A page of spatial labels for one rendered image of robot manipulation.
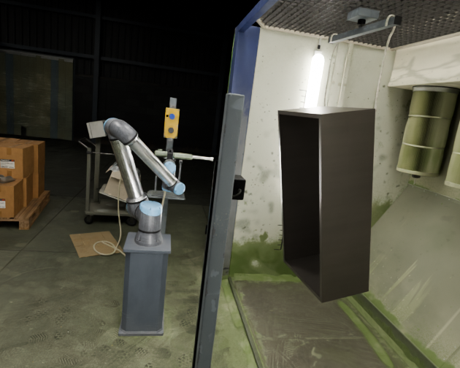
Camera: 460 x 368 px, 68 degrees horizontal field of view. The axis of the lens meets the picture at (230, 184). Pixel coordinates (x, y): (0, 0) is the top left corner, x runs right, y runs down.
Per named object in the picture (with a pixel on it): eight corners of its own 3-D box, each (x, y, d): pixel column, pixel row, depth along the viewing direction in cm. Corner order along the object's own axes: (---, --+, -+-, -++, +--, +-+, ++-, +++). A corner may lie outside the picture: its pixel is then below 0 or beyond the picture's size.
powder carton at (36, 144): (21, 165, 472) (21, 139, 465) (44, 166, 481) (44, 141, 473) (12, 170, 437) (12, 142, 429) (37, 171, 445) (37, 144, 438)
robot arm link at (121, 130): (125, 117, 204) (190, 187, 244) (118, 115, 214) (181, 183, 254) (112, 130, 201) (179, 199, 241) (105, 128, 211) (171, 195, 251)
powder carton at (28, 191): (7, 197, 441) (6, 170, 433) (32, 198, 451) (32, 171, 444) (-2, 206, 406) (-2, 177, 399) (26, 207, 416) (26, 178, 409)
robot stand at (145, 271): (117, 336, 232) (123, 249, 219) (123, 309, 261) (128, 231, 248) (163, 336, 238) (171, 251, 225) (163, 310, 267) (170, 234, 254)
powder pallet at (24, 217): (-15, 198, 472) (-15, 188, 469) (50, 200, 497) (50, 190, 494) (-57, 228, 361) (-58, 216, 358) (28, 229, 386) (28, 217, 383)
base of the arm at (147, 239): (133, 246, 225) (133, 231, 223) (136, 235, 244) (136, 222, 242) (162, 247, 229) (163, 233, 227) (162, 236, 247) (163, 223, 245)
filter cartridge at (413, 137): (444, 188, 299) (468, 90, 281) (427, 190, 276) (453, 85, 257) (402, 178, 326) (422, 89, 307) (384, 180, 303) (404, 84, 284)
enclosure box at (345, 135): (322, 253, 283) (321, 106, 251) (369, 291, 227) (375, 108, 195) (283, 261, 275) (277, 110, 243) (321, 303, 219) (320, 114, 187)
